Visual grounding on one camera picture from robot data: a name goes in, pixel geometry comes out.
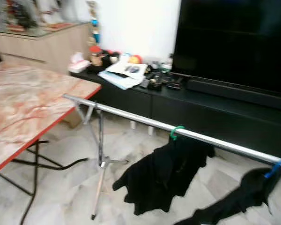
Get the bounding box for black shirt green logo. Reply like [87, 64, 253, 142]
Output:
[174, 166, 281, 225]

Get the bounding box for green plastic hanger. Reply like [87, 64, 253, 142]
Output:
[170, 126, 185, 140]

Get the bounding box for black soundbar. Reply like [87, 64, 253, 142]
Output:
[186, 79, 281, 111]

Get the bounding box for black TV console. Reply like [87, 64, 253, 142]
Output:
[71, 70, 281, 158]

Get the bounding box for black television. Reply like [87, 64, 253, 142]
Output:
[171, 0, 281, 97]

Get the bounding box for small white bottle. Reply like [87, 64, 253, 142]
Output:
[165, 54, 174, 71]

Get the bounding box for black electronic gadget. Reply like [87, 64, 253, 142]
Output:
[140, 60, 184, 90]

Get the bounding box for black shirt small white logo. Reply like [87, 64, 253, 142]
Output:
[112, 136, 215, 216]

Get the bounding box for silver metal clothes rack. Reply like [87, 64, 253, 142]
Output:
[62, 94, 281, 221]

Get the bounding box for orange ball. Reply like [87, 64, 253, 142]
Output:
[129, 55, 143, 65]

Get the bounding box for white magazine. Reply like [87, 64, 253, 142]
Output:
[99, 60, 148, 90]

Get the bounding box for red lidded jar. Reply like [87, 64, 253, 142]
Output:
[88, 45, 104, 66]

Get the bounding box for gold blue trophy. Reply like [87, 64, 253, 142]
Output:
[86, 0, 102, 46]

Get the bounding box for pink tissue pack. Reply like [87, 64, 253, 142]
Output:
[68, 52, 91, 73]

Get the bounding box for red flat tray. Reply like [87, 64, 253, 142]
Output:
[44, 22, 74, 31]

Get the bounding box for beige wooden sideboard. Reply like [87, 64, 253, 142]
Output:
[0, 21, 92, 75]

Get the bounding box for marble pattern folding table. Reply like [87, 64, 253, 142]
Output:
[0, 60, 102, 225]

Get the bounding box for black wire hanger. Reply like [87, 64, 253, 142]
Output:
[97, 109, 106, 165]

